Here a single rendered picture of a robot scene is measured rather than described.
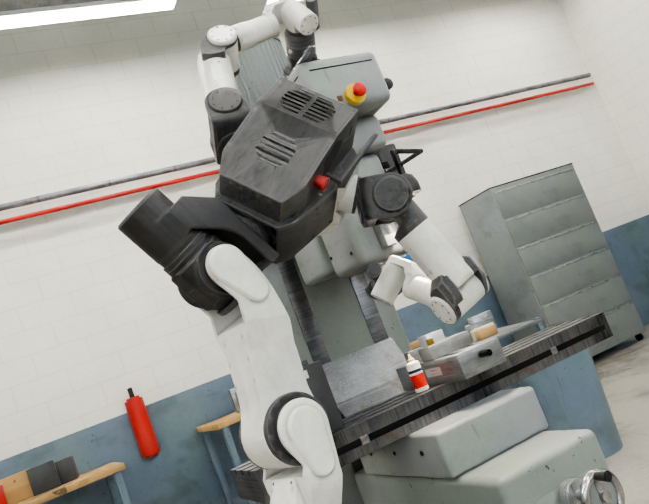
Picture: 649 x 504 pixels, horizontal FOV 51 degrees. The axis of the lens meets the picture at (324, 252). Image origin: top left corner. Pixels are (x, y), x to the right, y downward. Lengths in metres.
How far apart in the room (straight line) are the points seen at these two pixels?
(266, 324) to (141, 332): 4.75
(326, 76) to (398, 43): 6.26
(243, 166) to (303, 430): 0.54
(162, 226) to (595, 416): 3.25
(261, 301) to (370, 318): 1.09
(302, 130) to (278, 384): 0.53
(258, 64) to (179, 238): 1.11
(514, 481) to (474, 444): 0.19
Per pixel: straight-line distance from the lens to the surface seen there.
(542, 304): 7.07
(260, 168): 1.43
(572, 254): 7.49
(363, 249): 1.95
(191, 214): 1.39
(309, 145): 1.45
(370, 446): 1.84
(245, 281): 1.37
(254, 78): 2.36
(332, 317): 2.37
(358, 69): 2.01
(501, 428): 1.89
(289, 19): 2.04
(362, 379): 2.33
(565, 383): 4.14
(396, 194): 1.51
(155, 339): 6.11
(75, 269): 6.16
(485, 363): 1.94
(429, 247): 1.55
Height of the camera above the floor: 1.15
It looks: 7 degrees up
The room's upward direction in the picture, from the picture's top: 21 degrees counter-clockwise
